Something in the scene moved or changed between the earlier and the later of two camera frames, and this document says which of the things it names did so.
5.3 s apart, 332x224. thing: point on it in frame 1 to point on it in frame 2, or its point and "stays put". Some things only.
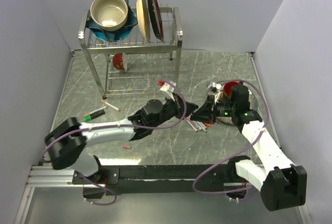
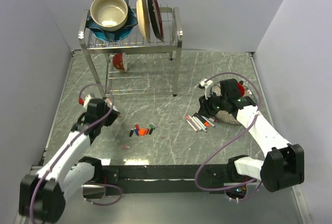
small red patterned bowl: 119,60 stays put
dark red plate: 155,14 stays put
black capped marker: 202,128 stays put
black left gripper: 178,103 to 113,115
